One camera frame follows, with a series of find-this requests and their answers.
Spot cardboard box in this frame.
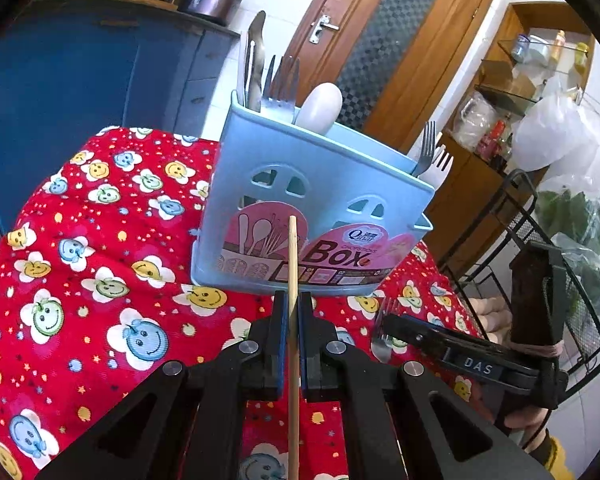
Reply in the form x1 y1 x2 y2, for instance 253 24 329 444
480 60 538 106

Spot metal door handle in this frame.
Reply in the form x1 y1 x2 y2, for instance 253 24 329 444
308 12 340 45

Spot clear plastic container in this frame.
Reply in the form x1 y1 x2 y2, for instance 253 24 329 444
510 34 551 63

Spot pile of eggs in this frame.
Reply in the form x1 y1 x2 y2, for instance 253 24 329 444
467 296 512 343

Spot dark rice cooker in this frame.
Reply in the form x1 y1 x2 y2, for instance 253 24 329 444
176 0 244 27

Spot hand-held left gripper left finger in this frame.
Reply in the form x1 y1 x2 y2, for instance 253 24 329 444
34 290 289 480

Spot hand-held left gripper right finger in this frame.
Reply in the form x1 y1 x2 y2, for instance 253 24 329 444
299 291 555 480

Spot wooden shelf unit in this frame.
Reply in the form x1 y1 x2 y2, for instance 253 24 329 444
437 2 598 266

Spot light blue plastic utensil holder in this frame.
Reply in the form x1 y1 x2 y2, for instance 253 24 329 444
190 89 436 297

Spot beige plastic spoon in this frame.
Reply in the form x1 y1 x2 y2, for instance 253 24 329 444
293 82 344 137

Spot red packets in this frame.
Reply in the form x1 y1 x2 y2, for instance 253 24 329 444
475 120 513 163

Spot blue kitchen counter cabinet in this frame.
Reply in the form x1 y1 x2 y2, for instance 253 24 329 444
0 0 241 241

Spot red smiley flower tablecloth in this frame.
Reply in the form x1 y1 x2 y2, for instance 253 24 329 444
0 125 486 480

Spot clear bag with white contents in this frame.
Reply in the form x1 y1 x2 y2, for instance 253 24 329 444
452 92 498 148

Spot black wire rack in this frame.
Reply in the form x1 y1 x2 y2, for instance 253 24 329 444
437 167 600 391

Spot wooden chopstick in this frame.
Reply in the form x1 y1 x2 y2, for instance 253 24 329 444
286 216 301 480

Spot person's right hand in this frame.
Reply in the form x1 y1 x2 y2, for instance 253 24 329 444
500 406 551 433

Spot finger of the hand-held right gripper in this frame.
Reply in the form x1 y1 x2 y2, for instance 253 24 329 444
381 313 456 361

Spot person's right forearm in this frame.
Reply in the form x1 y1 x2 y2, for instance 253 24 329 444
522 427 578 480

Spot metal fork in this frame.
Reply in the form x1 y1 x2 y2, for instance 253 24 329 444
411 120 438 178
371 297 402 365
261 55 301 112

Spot wooden door with glass pane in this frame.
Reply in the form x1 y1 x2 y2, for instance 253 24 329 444
282 0 496 153

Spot white plastic bag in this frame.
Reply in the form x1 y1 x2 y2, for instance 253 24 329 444
511 92 600 173

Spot bagged green vegetables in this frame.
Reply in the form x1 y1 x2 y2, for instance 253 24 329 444
535 187 600 316

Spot metal table knife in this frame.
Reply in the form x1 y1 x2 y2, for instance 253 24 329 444
236 10 267 113

